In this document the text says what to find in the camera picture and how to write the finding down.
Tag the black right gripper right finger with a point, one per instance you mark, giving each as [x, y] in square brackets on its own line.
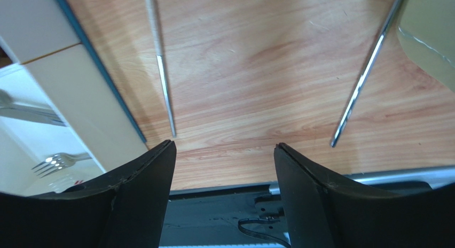
[326, 209]

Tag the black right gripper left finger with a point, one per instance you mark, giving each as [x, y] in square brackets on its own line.
[124, 207]

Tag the silver table knife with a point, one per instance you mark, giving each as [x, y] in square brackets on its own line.
[9, 109]

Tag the silver chopstick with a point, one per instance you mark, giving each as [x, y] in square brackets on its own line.
[366, 70]

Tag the silver fork front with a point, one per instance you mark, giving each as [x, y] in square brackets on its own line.
[58, 162]

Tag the white divided utensil tray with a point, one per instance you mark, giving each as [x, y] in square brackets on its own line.
[45, 65]

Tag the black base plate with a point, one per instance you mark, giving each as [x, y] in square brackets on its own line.
[218, 217]

